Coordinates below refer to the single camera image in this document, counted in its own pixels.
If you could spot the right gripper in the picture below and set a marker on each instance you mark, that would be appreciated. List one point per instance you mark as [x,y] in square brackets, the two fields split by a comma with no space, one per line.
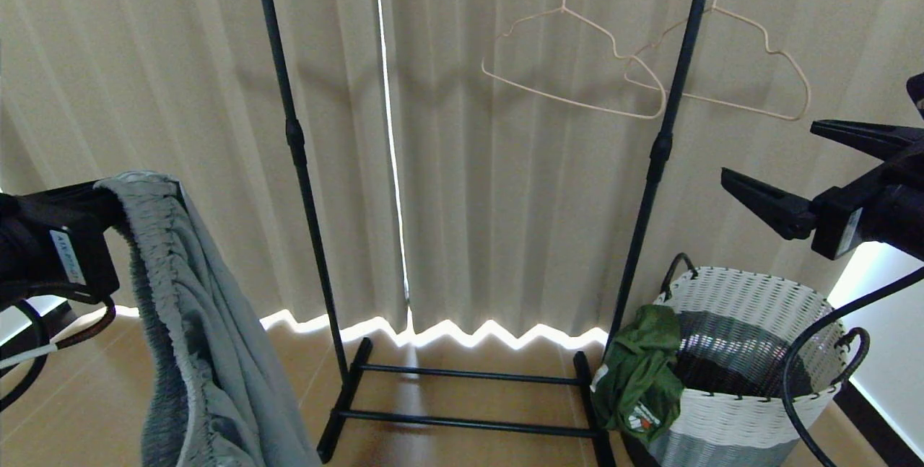
[895,221]

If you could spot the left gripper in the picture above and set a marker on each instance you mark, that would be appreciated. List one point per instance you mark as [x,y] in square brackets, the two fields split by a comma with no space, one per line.
[36,236]

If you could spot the pale grey shorts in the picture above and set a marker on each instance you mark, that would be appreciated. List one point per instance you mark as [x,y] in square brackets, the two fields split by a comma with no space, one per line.
[216,351]

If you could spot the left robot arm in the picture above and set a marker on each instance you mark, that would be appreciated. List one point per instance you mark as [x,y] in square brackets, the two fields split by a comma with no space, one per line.
[29,355]

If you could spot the white laundry basket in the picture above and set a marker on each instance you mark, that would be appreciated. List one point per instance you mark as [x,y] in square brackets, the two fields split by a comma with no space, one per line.
[751,294]

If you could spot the green garment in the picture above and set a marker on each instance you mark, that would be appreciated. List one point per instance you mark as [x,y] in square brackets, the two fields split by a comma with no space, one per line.
[642,373]

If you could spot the beige curtain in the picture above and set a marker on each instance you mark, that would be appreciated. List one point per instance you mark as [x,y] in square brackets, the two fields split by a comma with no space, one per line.
[505,221]

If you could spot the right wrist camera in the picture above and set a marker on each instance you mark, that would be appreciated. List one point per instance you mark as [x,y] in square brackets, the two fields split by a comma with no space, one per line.
[917,95]

